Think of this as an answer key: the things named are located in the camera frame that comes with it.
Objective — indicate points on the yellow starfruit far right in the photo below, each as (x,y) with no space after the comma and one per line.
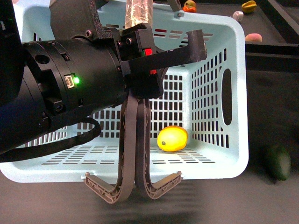
(249,7)

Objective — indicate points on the red yellow mango fruit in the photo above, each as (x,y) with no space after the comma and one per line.
(190,3)

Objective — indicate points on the orange persimmon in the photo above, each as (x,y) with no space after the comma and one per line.
(190,9)

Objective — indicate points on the yellow mango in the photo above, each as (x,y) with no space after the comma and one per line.
(172,139)

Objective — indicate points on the small white label roll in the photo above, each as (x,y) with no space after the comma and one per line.
(238,16)

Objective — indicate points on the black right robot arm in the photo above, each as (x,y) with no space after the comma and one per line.
(49,89)

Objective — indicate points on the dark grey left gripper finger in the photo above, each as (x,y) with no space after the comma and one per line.
(126,165)

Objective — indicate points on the light blue plastic basket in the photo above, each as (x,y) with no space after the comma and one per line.
(208,99)

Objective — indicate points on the pale peach front right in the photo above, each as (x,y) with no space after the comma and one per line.
(253,37)

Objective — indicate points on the green avocado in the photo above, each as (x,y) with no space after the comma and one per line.
(278,162)

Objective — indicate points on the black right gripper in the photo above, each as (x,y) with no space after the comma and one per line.
(142,64)

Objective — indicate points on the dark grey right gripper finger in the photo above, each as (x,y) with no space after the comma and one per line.
(142,158)

